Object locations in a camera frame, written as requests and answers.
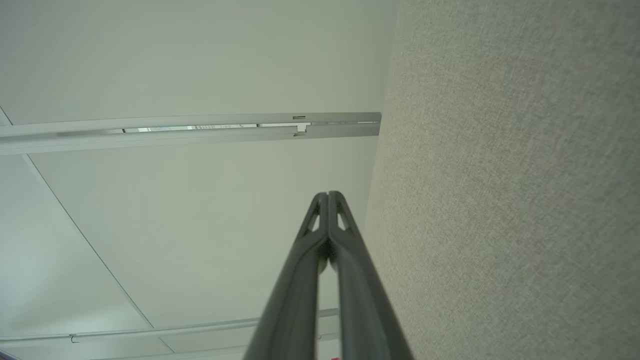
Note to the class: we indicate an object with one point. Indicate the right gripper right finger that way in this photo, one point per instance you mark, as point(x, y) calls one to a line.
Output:
point(362, 300)

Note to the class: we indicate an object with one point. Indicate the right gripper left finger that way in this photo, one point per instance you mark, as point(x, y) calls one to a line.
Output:
point(290, 300)

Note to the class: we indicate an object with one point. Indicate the thin white partition rail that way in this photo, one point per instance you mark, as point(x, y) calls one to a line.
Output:
point(175, 330)

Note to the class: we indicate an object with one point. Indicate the wide white partition rail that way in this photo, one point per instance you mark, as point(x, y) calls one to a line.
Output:
point(150, 142)

